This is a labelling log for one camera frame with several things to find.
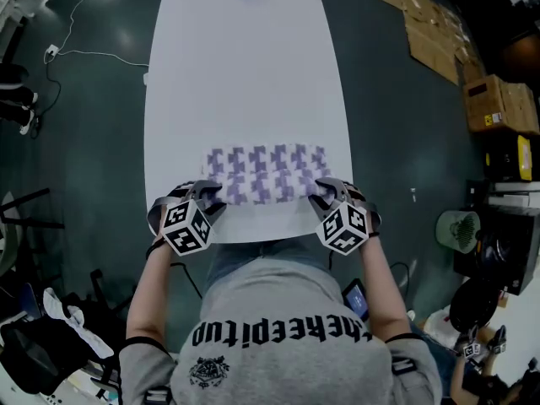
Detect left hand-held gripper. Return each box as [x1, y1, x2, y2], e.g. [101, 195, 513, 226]
[146, 178, 229, 257]

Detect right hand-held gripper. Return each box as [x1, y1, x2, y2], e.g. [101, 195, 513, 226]
[307, 175, 383, 257]

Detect purple white patterned towel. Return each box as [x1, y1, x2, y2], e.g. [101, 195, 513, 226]
[201, 143, 338, 206]

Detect person's right forearm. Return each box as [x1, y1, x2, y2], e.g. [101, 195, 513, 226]
[358, 234, 417, 343]

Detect person's left forearm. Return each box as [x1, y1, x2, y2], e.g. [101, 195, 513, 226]
[125, 225, 178, 341]

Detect person's blue jeans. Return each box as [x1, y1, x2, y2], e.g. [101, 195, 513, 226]
[205, 239, 334, 289]

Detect small black screen device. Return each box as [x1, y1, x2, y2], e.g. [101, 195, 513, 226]
[341, 278, 372, 323]

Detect round mesh waste bin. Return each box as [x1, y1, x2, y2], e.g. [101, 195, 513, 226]
[435, 208, 482, 255]

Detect small black box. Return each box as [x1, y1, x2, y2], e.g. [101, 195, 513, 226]
[465, 178, 490, 204]

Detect white plastic bag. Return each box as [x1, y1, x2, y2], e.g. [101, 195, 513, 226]
[423, 308, 456, 341]

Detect black round bag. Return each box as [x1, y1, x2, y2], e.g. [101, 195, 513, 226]
[448, 277, 504, 329]

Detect black yellow case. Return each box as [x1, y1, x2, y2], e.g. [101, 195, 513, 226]
[483, 135, 533, 181]

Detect brown cardboard box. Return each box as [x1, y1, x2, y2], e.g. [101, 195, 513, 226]
[462, 73, 540, 137]

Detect person's grey sweatshirt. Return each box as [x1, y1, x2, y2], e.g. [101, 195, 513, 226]
[118, 259, 443, 405]

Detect white crumpled cloth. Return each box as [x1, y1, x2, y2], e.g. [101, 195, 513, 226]
[42, 287, 115, 360]

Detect flattened cardboard sheets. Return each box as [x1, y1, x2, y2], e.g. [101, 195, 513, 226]
[374, 0, 484, 87]

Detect stack of white flat boxes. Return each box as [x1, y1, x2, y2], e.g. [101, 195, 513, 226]
[489, 179, 540, 206]

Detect large black appliance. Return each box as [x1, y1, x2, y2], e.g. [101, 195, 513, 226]
[453, 202, 540, 298]

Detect black office chair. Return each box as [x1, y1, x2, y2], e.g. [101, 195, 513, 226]
[0, 267, 136, 396]

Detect cluttered white desk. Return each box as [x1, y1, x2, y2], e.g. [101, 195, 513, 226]
[37, 364, 123, 405]

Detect brown round stool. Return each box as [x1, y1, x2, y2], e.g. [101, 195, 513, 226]
[501, 34, 540, 84]

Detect white furniture piece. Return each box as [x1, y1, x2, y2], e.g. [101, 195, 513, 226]
[0, 0, 56, 37]

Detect black metal frame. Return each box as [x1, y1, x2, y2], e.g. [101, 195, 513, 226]
[0, 187, 67, 231]

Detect long white cable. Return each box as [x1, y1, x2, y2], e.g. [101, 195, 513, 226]
[44, 0, 151, 68]

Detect thin black cable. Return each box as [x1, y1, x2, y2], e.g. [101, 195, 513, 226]
[27, 57, 63, 139]

